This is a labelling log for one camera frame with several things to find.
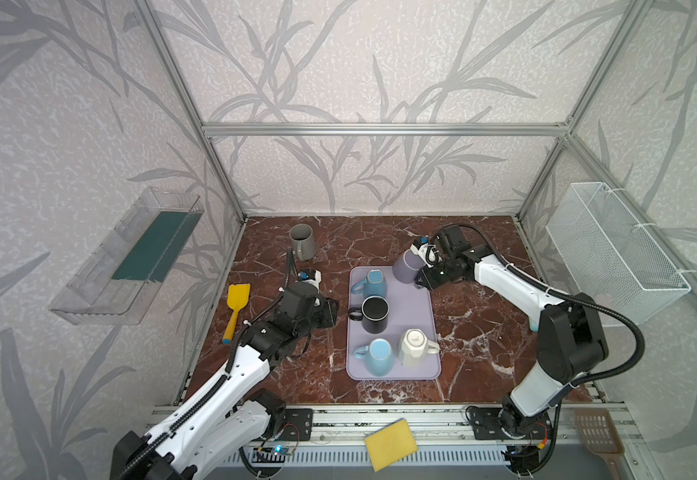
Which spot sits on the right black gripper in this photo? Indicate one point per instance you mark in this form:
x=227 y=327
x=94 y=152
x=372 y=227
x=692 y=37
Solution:
x=425 y=273

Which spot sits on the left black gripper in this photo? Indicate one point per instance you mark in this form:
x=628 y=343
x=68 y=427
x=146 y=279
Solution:
x=292 y=279

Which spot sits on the lavender mug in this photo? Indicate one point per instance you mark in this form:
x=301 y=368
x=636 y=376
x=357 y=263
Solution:
x=408 y=266

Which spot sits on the grey mug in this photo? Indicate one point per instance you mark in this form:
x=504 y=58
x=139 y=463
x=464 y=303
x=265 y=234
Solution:
x=303 y=242

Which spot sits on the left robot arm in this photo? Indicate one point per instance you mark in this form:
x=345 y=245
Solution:
x=230 y=410

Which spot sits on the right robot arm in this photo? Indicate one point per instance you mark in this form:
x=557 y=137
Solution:
x=571 y=337

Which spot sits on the black mug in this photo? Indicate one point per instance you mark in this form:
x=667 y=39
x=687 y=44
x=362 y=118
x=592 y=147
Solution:
x=373 y=314

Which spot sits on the blue dotted square mug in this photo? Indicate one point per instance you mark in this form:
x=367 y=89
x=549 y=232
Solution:
x=374 y=284

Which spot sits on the light blue mug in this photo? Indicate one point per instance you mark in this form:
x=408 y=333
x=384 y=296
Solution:
x=378 y=357

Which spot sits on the white faceted mug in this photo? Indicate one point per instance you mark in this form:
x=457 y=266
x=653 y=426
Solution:
x=415 y=347

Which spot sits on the lavender plastic tray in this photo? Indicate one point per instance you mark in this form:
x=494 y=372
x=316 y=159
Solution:
x=411 y=308

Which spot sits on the yellow spatula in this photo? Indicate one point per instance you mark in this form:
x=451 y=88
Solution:
x=238 y=296

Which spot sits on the yellow sponge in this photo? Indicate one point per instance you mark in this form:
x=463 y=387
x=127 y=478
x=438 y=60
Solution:
x=391 y=444

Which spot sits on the green circuit board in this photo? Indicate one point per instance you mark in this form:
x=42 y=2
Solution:
x=274 y=454

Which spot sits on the clear plastic shelf bin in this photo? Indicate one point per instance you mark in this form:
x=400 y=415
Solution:
x=122 y=278

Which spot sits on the brown slotted spatula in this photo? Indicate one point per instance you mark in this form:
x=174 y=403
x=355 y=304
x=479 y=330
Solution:
x=599 y=434

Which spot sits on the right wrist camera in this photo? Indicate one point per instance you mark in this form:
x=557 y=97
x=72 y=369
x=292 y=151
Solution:
x=426 y=250

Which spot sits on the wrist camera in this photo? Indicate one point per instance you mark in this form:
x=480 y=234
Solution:
x=310 y=276
x=426 y=250

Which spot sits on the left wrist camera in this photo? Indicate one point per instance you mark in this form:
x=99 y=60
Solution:
x=310 y=276

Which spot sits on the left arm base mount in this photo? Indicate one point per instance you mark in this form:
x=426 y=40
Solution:
x=291 y=424

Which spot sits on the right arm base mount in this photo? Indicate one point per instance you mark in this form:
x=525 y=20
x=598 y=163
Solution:
x=495 y=423

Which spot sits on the white wire basket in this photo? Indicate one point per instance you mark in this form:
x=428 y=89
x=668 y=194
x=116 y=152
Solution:
x=611 y=255

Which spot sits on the aluminium frame rail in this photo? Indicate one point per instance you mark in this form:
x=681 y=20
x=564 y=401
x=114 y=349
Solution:
x=213 y=130

